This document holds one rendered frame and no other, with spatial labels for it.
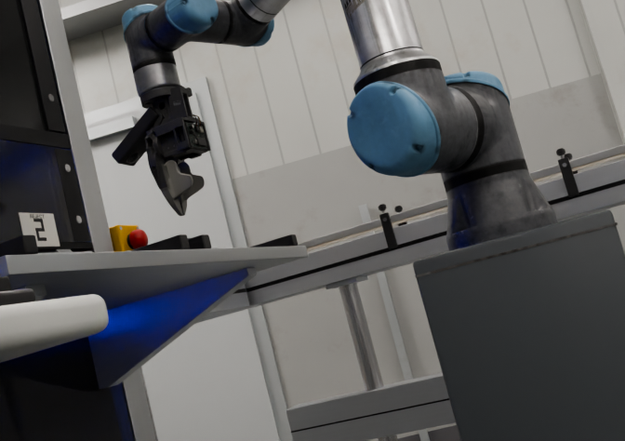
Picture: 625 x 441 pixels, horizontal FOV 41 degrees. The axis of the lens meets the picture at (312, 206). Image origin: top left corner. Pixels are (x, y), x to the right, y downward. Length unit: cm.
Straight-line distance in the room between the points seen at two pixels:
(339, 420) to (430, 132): 135
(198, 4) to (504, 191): 59
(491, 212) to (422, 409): 113
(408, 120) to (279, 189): 338
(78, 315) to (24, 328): 5
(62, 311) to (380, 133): 54
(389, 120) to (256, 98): 349
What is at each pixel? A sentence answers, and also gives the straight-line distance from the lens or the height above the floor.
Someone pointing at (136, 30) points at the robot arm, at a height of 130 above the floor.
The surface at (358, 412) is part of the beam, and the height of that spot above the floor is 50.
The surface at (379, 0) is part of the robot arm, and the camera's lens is 110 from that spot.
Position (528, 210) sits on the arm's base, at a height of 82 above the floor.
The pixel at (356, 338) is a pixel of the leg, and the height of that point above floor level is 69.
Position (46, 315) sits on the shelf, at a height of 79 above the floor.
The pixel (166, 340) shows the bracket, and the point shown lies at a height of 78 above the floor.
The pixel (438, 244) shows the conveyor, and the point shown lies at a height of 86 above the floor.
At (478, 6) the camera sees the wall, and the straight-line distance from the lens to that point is 451.
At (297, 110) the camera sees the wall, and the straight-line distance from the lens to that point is 444.
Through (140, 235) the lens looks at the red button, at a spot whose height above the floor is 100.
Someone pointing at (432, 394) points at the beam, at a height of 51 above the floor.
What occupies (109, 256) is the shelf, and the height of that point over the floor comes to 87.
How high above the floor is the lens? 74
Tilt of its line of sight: 8 degrees up
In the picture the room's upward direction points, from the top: 14 degrees counter-clockwise
